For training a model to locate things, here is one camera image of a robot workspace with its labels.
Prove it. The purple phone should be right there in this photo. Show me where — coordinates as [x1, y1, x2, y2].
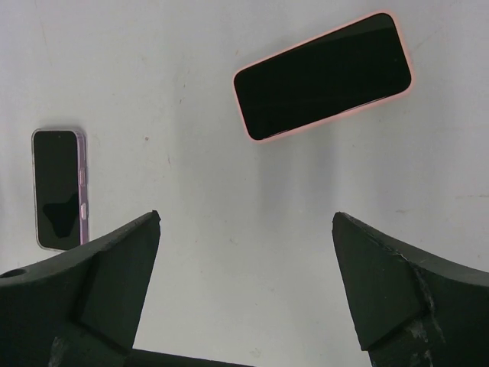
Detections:
[31, 128, 90, 252]

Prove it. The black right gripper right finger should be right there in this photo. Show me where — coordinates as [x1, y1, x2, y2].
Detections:
[332, 213, 488, 366]

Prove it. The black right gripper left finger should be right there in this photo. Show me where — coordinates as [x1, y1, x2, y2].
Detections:
[1, 211, 160, 366]

